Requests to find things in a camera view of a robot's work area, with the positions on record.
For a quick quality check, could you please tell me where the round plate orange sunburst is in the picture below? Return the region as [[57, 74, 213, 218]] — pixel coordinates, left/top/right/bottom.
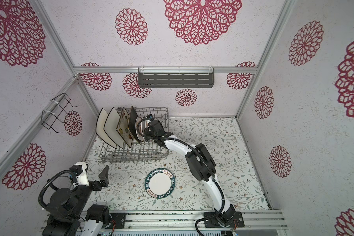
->
[[141, 120, 150, 136]]

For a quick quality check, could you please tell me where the round plate green rim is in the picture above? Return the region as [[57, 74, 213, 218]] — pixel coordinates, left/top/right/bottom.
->
[[144, 168, 176, 199]]

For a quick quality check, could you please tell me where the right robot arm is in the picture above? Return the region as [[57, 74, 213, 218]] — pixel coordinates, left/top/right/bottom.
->
[[136, 115, 236, 230]]

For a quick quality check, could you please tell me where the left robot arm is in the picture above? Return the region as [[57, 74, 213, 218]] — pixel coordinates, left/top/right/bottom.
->
[[38, 162, 109, 236]]

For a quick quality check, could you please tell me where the round plate orange pattern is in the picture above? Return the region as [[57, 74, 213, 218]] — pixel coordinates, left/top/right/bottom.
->
[[135, 117, 144, 143]]

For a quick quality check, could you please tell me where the floral patterned square plate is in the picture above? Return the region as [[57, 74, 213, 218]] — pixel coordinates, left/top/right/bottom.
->
[[117, 107, 133, 148]]

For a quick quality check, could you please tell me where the white square plate black rim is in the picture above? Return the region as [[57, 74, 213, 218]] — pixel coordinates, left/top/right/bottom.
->
[[95, 108, 118, 149]]

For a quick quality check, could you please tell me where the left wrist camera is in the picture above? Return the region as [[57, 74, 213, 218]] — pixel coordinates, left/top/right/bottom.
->
[[69, 162, 89, 186]]

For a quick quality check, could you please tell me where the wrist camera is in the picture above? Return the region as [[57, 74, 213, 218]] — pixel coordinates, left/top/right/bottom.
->
[[69, 162, 89, 186], [146, 114, 154, 122]]

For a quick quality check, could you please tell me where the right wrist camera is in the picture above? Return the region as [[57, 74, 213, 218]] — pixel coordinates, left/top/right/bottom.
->
[[146, 114, 154, 122]]

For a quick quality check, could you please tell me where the grey wire dish rack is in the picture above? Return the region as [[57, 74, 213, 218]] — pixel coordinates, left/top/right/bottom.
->
[[99, 107, 169, 163]]

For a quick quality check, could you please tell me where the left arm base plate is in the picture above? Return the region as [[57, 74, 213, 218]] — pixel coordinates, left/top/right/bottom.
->
[[106, 212, 127, 230]]

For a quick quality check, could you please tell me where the grey slotted wall shelf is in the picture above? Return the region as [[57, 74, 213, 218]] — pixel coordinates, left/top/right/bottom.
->
[[137, 67, 214, 89]]

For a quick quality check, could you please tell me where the black wire wall holder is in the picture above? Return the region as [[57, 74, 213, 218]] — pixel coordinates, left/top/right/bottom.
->
[[40, 92, 78, 134]]

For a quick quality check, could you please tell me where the aluminium mounting rail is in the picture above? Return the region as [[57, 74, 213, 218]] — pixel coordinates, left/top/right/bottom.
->
[[102, 210, 288, 232]]

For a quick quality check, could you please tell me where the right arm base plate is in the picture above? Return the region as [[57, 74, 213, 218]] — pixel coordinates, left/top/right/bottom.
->
[[205, 211, 245, 228]]

